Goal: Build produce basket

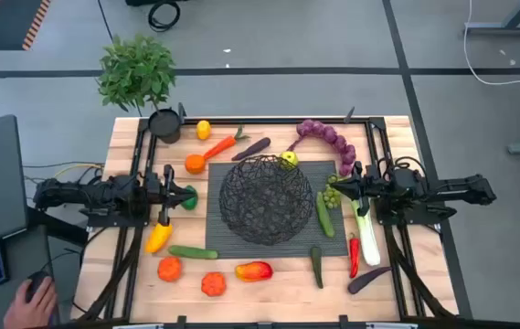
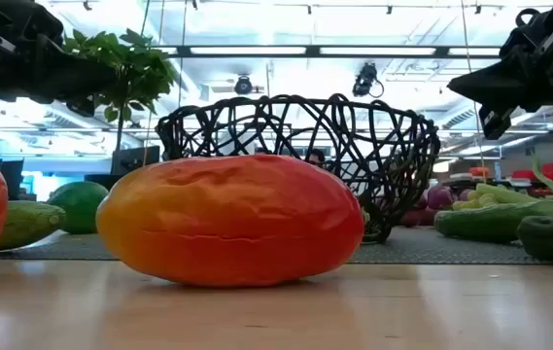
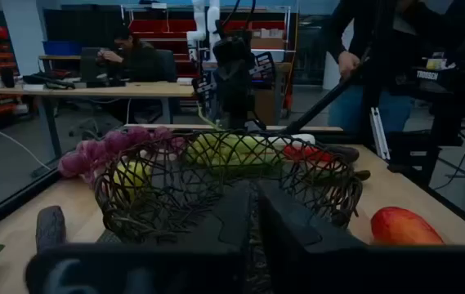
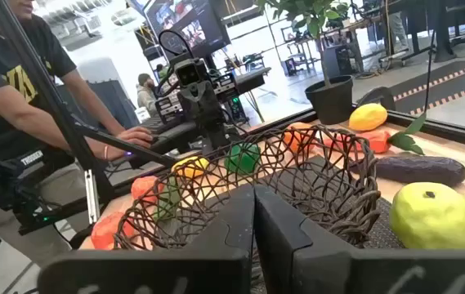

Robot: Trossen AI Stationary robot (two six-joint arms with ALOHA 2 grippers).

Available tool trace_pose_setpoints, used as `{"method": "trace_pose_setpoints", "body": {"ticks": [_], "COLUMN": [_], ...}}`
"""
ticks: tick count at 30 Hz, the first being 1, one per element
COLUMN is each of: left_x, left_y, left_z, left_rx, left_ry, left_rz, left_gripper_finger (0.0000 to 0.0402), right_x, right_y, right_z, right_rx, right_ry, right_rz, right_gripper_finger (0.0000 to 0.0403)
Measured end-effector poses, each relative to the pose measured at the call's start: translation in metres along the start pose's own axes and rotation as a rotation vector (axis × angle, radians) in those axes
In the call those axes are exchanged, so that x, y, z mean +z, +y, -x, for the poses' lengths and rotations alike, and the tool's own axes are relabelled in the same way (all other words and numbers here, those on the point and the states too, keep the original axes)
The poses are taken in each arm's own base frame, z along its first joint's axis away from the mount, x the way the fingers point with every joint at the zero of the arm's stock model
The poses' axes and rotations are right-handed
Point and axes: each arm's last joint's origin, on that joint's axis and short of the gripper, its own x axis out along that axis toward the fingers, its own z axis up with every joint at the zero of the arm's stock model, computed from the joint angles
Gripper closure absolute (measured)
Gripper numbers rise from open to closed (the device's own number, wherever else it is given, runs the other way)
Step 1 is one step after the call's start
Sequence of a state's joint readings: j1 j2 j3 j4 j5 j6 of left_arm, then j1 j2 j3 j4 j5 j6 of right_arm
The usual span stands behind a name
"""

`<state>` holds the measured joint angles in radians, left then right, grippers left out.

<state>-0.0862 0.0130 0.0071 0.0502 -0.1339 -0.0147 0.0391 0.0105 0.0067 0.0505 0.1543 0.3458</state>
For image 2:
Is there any black ceiling camera with cable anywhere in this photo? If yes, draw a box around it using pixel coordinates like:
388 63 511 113
352 61 385 98

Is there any red orange toy mango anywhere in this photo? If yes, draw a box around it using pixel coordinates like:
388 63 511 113
94 154 365 288

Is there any black wire basket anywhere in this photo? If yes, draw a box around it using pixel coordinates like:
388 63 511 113
155 92 442 245

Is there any black overhead rail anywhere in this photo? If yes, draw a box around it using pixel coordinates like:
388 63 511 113
156 45 503 60

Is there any light green toy cucumber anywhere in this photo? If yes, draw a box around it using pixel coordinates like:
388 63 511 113
0 199 67 252

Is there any purple toy grape string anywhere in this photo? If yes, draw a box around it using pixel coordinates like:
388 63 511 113
399 182 476 228

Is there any person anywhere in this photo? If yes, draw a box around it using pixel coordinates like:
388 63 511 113
307 148 327 169

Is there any small black monitor screen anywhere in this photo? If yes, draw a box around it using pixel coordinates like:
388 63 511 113
110 144 161 176

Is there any pale green toy celery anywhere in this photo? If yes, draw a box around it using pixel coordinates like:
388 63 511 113
473 154 553 219

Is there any green toy grape bunch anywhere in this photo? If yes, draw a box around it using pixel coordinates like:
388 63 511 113
452 187 501 211

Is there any thin hanging cord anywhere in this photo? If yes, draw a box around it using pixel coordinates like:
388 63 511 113
459 0 489 184

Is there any round black ceiling camera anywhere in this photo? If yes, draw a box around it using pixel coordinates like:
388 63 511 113
233 73 256 97

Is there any green leafy potted plant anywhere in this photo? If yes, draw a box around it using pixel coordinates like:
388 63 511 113
59 27 180 161

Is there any green round toy fruit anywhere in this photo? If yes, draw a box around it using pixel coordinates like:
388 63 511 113
47 180 110 235

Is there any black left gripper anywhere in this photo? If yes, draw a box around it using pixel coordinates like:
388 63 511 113
0 0 118 119

